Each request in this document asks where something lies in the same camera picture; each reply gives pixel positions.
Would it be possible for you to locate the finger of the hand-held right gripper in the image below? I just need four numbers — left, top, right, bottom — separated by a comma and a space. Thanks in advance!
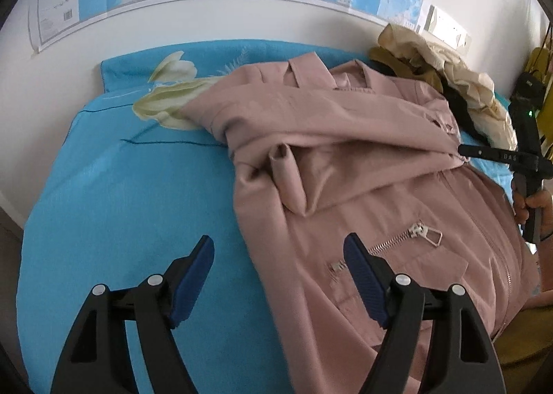
458, 144, 553, 178

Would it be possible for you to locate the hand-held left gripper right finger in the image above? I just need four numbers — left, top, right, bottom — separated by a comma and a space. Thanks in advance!
343, 233, 506, 394

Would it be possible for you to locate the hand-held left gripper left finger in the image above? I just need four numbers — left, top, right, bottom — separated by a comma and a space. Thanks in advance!
51, 235, 215, 394

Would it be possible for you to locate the pink jacket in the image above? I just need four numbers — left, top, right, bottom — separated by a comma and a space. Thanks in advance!
179, 52, 543, 394

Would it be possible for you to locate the person's right hand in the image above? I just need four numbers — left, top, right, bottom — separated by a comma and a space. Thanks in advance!
512, 189, 553, 241

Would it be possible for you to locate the black handbag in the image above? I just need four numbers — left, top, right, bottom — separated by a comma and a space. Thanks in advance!
512, 70, 546, 107

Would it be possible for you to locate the black garment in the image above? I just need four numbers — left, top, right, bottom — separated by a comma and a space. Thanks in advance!
384, 61, 493, 146

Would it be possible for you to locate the yellow hanging cloth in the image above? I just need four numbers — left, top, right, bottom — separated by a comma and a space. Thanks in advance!
529, 46, 553, 161

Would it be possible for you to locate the blue floral bed sheet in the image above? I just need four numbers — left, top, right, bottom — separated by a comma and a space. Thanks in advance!
15, 40, 519, 394

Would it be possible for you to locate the cream garment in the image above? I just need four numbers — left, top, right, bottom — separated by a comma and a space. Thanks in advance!
378, 23, 517, 148

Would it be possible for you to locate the mustard brown garment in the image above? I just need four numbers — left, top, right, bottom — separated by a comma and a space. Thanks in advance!
369, 46, 446, 92

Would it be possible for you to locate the person's dark yellow clothing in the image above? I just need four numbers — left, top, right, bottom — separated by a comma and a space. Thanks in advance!
490, 301, 553, 382

